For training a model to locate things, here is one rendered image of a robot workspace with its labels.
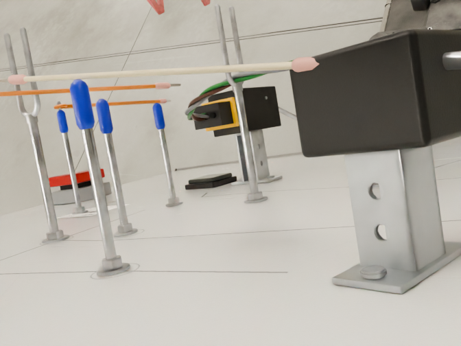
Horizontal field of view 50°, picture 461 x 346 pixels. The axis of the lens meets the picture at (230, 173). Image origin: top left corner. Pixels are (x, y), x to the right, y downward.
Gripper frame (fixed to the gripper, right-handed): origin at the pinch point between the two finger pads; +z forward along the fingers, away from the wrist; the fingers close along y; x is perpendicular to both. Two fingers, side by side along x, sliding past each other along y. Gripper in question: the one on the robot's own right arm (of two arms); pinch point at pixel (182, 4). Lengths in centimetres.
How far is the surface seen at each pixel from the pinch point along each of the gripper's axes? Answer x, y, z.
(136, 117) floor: 96, -127, 66
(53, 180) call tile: -36.0, 1.6, 10.7
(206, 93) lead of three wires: -39.0, 31.0, -0.5
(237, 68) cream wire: -53, 44, -7
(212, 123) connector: -35.0, 27.4, 3.9
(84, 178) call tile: -34.4, 5.1, 11.4
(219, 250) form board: -53, 40, 1
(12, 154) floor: 75, -215, 78
